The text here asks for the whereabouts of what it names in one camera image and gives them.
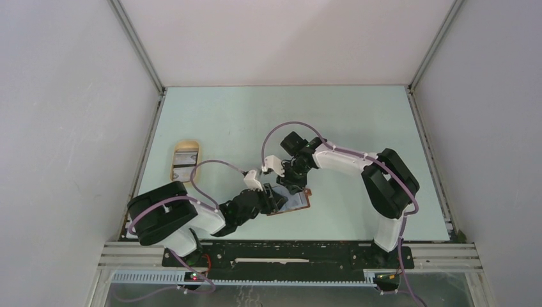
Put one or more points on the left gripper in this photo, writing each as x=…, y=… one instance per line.
x=276, y=199

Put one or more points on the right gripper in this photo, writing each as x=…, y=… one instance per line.
x=291, y=185

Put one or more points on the brown leather card holder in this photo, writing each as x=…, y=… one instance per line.
x=294, y=202

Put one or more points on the silver VIP card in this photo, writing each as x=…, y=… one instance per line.
x=182, y=174
x=185, y=158

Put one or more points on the beige card tray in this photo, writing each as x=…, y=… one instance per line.
x=187, y=145

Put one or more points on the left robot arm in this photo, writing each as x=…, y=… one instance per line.
x=169, y=217

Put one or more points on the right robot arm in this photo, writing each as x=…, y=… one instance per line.
x=390, y=185

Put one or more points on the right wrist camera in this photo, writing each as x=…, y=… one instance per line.
x=272, y=163

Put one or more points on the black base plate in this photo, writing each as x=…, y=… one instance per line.
x=297, y=260

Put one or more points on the white cable duct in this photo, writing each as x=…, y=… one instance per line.
x=187, y=278

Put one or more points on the aluminium frame rail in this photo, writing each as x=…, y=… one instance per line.
x=428, y=257

